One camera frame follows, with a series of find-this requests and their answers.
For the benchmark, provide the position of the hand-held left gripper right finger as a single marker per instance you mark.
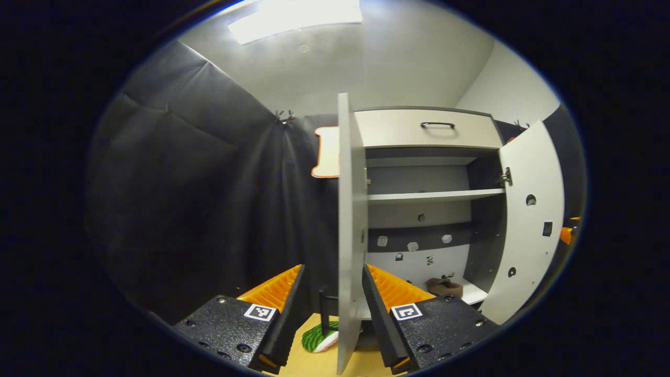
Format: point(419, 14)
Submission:
point(379, 324)

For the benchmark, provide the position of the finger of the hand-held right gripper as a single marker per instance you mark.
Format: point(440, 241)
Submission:
point(567, 234)

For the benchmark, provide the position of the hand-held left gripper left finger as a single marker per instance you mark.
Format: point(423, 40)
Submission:
point(288, 324)

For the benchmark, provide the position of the brown fuzzy shoe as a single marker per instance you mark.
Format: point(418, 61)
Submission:
point(456, 289)
point(435, 287)

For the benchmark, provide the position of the white shoe cabinet door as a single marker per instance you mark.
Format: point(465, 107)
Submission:
point(350, 209)
point(528, 167)

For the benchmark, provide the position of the white shoe cabinet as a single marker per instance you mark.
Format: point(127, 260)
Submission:
point(419, 178)

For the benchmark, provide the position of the metal door hinge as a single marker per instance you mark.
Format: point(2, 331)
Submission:
point(505, 177)

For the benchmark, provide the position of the white cabinet shelf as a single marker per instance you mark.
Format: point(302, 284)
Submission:
point(434, 196)

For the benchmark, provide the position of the white cabinet drawer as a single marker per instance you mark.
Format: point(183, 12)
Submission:
point(392, 128)

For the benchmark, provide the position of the green striped slipper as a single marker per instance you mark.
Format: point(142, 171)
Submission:
point(314, 337)

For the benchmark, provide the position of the black clamp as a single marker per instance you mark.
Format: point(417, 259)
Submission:
point(519, 124)
point(285, 118)

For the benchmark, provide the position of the black backdrop cloth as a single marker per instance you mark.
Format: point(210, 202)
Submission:
point(183, 183)

